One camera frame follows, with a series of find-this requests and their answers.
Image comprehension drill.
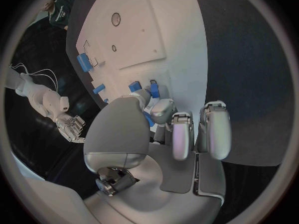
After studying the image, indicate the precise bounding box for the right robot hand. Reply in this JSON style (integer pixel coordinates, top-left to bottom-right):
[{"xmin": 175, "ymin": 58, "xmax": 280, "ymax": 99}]
[{"xmin": 55, "ymin": 114, "xmax": 86, "ymax": 144}]

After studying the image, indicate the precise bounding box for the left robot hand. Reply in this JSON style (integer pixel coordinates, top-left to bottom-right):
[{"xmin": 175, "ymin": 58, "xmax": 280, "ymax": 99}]
[{"xmin": 83, "ymin": 84, "xmax": 233, "ymax": 224}]

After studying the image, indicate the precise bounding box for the blue plug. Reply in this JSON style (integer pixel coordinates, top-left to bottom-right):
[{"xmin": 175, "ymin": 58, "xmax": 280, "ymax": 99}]
[{"xmin": 149, "ymin": 79, "xmax": 161, "ymax": 99}]

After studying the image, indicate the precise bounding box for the white task board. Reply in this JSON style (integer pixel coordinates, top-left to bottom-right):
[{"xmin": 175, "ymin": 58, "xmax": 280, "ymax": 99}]
[{"xmin": 75, "ymin": 0, "xmax": 209, "ymax": 146}]

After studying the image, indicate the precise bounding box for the blue cylinder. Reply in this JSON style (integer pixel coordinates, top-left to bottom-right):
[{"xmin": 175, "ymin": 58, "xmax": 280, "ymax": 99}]
[{"xmin": 92, "ymin": 84, "xmax": 106, "ymax": 95}]

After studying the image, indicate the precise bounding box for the small blue block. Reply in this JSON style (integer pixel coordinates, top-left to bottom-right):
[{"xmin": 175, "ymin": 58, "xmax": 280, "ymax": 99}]
[{"xmin": 128, "ymin": 81, "xmax": 143, "ymax": 93}]

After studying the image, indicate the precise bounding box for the large blue block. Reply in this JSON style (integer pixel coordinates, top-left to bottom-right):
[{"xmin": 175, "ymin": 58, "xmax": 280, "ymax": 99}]
[{"xmin": 76, "ymin": 53, "xmax": 92, "ymax": 73}]

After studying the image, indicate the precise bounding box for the person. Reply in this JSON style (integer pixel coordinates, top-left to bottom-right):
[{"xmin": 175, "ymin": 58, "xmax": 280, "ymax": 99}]
[{"xmin": 41, "ymin": 0, "xmax": 79, "ymax": 31}]

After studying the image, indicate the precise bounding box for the white cable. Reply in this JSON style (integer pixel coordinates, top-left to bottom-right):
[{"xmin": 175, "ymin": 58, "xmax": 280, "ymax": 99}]
[
  {"xmin": 28, "ymin": 68, "xmax": 59, "ymax": 90},
  {"xmin": 9, "ymin": 63, "xmax": 31, "ymax": 76}
]

